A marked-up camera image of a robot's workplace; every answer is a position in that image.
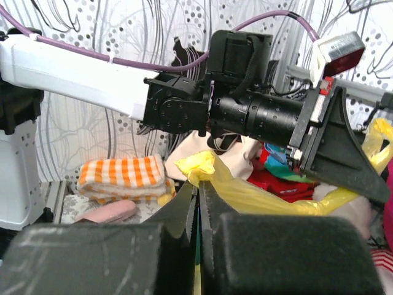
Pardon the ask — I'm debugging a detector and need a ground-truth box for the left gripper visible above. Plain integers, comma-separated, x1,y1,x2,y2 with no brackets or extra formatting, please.
287,77,391,203

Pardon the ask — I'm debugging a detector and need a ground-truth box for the yellow trash bag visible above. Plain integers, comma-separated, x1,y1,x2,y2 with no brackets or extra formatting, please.
173,117,393,295

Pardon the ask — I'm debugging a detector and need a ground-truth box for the cream canvas tote bag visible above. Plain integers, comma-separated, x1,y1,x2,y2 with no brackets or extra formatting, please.
164,130,265,182

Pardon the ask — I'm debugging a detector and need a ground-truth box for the colourful striped bag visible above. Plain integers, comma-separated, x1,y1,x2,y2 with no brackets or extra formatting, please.
259,143,312,183

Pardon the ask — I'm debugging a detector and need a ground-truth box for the red garment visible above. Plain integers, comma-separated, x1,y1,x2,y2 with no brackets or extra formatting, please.
247,170,316,203

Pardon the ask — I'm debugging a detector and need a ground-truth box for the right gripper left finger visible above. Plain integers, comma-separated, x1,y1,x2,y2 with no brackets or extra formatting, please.
147,181,198,294

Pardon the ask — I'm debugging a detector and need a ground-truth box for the pink fuzzy case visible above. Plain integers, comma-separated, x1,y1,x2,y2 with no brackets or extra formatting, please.
75,200,137,224

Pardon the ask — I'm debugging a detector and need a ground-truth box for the magenta fabric bag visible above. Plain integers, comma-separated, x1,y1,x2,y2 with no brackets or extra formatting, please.
383,160,393,250

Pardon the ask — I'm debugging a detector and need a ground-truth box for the white plush lamb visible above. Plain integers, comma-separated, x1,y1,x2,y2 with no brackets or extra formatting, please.
313,184,372,240

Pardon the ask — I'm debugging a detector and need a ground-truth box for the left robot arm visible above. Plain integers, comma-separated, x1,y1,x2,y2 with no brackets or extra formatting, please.
1,30,390,203

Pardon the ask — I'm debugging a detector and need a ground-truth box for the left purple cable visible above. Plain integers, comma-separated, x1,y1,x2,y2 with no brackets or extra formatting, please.
0,4,321,73

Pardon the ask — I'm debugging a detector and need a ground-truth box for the orange checkered cloth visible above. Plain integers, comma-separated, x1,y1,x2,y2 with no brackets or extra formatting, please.
77,155,176,206

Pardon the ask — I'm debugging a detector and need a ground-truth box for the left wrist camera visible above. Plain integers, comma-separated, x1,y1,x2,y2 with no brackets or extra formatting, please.
310,31,365,85

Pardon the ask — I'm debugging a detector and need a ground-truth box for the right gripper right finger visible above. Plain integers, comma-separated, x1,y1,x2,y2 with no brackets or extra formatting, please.
199,181,242,294

